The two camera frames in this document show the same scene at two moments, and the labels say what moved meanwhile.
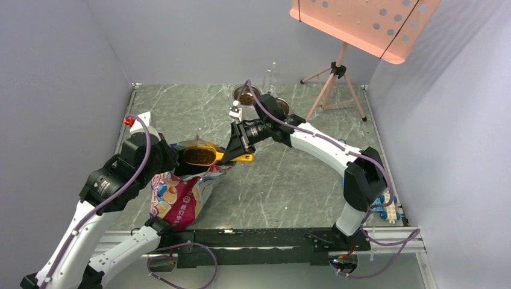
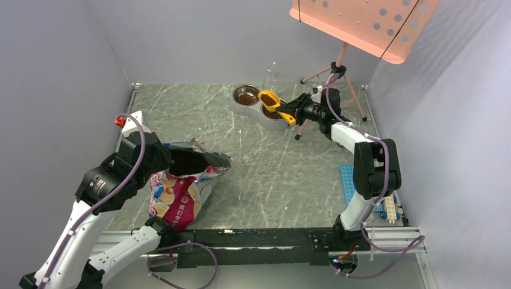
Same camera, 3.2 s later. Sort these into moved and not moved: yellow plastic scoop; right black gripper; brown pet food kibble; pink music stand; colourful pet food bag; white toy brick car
Moved: right black gripper; yellow plastic scoop
Not moved: white toy brick car; pink music stand; colourful pet food bag; brown pet food kibble
